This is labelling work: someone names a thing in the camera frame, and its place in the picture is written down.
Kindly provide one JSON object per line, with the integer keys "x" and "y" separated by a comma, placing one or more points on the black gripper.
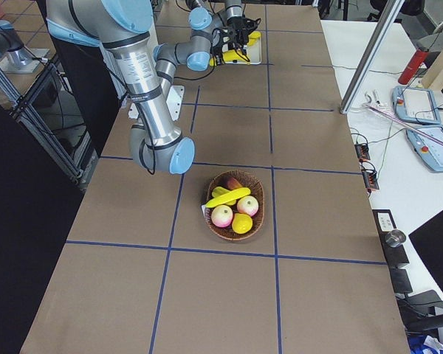
{"x": 217, "y": 50}
{"x": 241, "y": 36}

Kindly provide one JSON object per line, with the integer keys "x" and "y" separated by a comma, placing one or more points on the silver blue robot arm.
{"x": 123, "y": 28}
{"x": 234, "y": 8}

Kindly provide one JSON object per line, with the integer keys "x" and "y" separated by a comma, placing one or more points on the brown wicker basket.
{"x": 257, "y": 191}

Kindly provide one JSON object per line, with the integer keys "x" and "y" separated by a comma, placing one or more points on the white bear print tray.
{"x": 254, "y": 53}

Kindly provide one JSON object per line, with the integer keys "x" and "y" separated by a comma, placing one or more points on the dark red fruit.
{"x": 231, "y": 183}

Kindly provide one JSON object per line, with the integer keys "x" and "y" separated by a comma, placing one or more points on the small yellow banana piece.
{"x": 217, "y": 191}

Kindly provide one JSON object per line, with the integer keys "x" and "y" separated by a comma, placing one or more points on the pink white peach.
{"x": 248, "y": 205}
{"x": 222, "y": 216}

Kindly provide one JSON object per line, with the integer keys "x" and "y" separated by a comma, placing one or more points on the orange black connector board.
{"x": 362, "y": 151}

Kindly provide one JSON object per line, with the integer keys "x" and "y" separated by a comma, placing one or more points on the red bottle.
{"x": 413, "y": 65}

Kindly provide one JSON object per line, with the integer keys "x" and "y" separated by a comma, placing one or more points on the yellow orange mango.
{"x": 241, "y": 223}

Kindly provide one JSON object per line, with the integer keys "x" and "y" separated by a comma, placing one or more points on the far teach pendant tablet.
{"x": 415, "y": 105}

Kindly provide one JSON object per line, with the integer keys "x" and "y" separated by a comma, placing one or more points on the teach pendant tablet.
{"x": 415, "y": 105}
{"x": 427, "y": 142}

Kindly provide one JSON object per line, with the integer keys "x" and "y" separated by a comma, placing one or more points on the near teach pendant tablet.
{"x": 427, "y": 142}

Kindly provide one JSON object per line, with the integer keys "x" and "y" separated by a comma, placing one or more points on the small steel cup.
{"x": 395, "y": 238}

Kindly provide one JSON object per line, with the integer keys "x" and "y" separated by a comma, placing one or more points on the black box with label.
{"x": 395, "y": 257}

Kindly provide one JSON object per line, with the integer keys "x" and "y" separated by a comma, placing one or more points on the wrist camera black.
{"x": 252, "y": 24}

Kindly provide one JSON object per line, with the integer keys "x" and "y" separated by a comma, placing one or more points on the aluminium frame post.
{"x": 389, "y": 14}

